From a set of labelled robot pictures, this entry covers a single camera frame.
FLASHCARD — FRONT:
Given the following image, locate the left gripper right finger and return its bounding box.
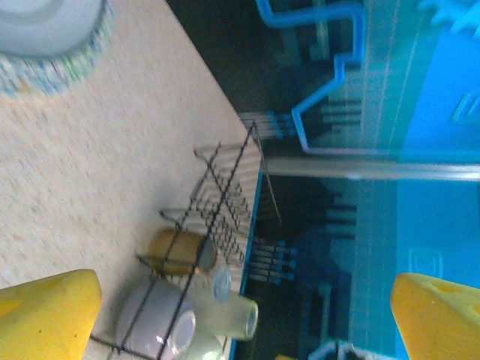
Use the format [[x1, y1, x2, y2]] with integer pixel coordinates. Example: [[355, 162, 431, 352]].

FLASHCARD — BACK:
[[389, 272, 480, 360]]

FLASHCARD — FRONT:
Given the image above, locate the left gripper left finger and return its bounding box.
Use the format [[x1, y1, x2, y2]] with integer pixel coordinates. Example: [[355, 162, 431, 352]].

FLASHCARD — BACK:
[[0, 268, 103, 360]]

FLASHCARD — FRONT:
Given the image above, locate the amber textured cup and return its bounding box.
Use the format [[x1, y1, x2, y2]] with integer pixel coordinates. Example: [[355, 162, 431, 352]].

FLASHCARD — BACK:
[[148, 228, 218, 277]]

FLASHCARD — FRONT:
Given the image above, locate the pale green ceramic bowl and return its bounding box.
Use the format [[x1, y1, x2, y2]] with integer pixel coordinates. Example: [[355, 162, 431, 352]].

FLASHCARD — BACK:
[[183, 331, 230, 360]]

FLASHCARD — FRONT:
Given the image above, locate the pale green textured cup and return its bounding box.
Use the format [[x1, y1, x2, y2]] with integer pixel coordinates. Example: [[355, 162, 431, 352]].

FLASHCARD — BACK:
[[190, 292, 260, 342]]

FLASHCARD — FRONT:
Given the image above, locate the black wire dish rack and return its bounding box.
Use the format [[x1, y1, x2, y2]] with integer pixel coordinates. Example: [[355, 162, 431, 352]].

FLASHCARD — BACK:
[[91, 119, 282, 360]]

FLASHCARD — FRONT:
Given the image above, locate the large white plate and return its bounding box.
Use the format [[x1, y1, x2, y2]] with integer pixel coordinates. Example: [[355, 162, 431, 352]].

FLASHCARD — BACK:
[[0, 0, 116, 101]]

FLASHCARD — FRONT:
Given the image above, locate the aluminium frame post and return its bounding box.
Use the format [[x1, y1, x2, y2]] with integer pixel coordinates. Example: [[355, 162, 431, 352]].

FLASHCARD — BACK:
[[264, 156, 480, 183]]

